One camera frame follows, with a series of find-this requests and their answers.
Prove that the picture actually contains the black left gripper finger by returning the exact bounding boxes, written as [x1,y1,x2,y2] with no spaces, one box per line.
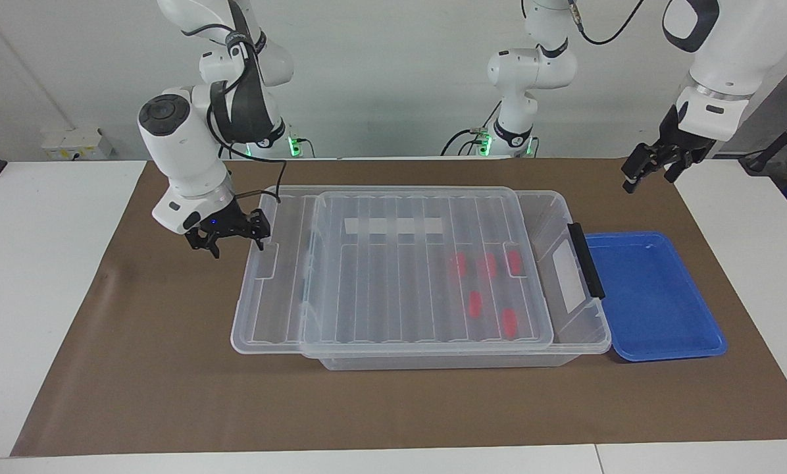
[663,153,692,184]
[621,143,658,195]

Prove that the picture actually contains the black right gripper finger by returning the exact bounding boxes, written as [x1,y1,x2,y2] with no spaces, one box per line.
[248,208,272,253]
[184,227,221,259]

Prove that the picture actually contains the clear ribbed box lid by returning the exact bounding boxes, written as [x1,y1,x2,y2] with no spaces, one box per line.
[230,186,556,360]

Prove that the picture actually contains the black box latch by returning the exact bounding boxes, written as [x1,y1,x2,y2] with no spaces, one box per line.
[567,223,607,302]

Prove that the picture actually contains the clear plastic storage box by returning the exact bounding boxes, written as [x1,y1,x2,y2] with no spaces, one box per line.
[262,189,613,372]

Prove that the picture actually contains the blue plastic tray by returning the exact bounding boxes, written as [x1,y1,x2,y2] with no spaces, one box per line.
[584,230,729,363]

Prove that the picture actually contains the black tripod stand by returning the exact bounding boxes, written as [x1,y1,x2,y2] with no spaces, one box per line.
[739,104,787,176]

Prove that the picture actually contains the brown table mat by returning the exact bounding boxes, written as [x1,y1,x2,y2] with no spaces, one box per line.
[10,157,787,458]

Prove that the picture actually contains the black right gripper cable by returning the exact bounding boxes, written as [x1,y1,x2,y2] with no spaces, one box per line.
[182,23,289,203]

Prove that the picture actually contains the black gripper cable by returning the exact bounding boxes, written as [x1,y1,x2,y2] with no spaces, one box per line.
[567,0,646,46]
[182,23,289,203]

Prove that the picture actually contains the black base cable bundle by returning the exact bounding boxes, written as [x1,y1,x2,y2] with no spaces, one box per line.
[218,128,317,161]
[440,99,501,158]

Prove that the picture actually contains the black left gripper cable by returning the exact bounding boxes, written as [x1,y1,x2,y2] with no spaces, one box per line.
[567,0,646,46]

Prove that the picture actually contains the white wall socket box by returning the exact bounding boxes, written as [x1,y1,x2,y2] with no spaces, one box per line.
[41,126,115,163]

